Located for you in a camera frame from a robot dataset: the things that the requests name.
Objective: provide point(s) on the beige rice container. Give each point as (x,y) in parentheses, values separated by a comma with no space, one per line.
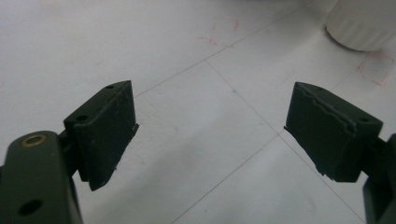
(361,21)

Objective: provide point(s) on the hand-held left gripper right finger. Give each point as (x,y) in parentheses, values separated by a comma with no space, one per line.
(330,137)

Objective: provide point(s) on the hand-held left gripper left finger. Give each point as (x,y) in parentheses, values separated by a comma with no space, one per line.
(102,133)

